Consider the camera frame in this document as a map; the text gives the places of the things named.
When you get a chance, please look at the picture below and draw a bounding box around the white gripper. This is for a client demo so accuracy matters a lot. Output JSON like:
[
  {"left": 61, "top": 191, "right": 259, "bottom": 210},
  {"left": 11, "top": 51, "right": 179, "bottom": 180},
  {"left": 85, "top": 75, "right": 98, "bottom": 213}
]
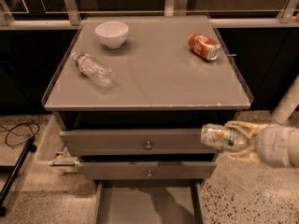
[{"left": 225, "top": 120, "right": 293, "bottom": 168}]

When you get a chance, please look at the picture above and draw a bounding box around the white green 7up can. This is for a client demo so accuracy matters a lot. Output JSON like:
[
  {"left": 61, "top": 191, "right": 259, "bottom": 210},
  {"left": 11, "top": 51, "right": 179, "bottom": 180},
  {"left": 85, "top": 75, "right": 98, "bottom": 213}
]
[{"left": 201, "top": 123, "right": 248, "bottom": 152}]

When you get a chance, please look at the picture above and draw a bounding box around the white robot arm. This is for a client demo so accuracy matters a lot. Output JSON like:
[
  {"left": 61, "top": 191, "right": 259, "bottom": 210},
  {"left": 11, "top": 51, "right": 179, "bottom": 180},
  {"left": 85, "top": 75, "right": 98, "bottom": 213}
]
[{"left": 225, "top": 120, "right": 299, "bottom": 168}]

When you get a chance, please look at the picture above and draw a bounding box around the red cola can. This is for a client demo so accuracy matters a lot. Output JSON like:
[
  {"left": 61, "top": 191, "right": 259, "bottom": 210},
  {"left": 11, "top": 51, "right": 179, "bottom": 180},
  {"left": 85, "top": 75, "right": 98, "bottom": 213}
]
[{"left": 188, "top": 33, "right": 221, "bottom": 62}]

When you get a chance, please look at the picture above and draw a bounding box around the grey top drawer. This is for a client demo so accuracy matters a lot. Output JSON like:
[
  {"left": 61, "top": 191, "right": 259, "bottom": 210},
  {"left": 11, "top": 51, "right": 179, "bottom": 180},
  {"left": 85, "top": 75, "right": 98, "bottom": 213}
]
[{"left": 60, "top": 129, "right": 217, "bottom": 156}]

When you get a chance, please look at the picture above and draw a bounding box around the grey drawer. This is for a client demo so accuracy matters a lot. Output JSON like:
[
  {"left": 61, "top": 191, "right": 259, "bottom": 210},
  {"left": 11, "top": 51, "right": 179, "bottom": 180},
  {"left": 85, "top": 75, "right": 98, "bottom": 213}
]
[
  {"left": 60, "top": 129, "right": 217, "bottom": 156},
  {"left": 78, "top": 161, "right": 217, "bottom": 180},
  {"left": 93, "top": 180, "right": 207, "bottom": 224}
]

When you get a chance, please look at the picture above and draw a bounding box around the grey drawer cabinet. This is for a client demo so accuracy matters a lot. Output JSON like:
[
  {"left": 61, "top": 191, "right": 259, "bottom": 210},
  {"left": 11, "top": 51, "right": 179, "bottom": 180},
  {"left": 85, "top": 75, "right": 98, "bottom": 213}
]
[{"left": 41, "top": 13, "right": 254, "bottom": 189}]

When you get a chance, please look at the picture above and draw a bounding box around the grey bottom drawer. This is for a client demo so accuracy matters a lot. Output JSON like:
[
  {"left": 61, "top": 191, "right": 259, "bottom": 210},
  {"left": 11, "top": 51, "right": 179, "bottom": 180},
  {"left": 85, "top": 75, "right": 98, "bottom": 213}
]
[{"left": 93, "top": 180, "right": 207, "bottom": 224}]

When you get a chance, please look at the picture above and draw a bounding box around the grey middle drawer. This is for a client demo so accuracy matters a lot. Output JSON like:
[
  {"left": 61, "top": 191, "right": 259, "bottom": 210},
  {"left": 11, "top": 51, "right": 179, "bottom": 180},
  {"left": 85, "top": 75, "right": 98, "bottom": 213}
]
[{"left": 78, "top": 161, "right": 217, "bottom": 180}]

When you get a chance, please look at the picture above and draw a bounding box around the clear plastic water bottle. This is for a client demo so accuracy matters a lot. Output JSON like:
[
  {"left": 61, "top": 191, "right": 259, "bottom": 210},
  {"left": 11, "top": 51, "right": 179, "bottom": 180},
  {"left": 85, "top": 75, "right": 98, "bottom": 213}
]
[{"left": 71, "top": 52, "right": 115, "bottom": 88}]

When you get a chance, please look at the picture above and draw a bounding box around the white ceramic bowl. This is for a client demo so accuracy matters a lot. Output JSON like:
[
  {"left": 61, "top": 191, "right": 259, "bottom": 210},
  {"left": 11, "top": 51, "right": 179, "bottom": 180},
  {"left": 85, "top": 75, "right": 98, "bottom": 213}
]
[{"left": 95, "top": 21, "right": 129, "bottom": 49}]

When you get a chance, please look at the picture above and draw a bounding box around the black stand leg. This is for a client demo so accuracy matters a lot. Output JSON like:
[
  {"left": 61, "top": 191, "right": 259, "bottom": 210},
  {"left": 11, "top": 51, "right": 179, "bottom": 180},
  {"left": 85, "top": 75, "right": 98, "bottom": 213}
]
[{"left": 0, "top": 137, "right": 37, "bottom": 217}]

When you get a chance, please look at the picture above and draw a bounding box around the white post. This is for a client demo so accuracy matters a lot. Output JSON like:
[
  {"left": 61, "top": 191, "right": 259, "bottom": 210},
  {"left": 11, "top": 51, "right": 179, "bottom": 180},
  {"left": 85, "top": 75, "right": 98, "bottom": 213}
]
[{"left": 272, "top": 75, "right": 299, "bottom": 123}]

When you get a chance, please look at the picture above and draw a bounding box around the metal window rail frame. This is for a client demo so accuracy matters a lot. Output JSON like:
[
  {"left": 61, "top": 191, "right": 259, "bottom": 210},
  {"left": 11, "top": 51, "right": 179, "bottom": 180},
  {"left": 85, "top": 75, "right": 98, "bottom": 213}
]
[{"left": 0, "top": 0, "right": 299, "bottom": 29}]

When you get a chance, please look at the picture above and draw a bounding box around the black floor cable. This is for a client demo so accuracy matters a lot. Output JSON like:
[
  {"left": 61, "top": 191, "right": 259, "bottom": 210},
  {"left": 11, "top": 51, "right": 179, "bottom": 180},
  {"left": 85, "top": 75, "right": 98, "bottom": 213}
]
[{"left": 0, "top": 121, "right": 40, "bottom": 148}]

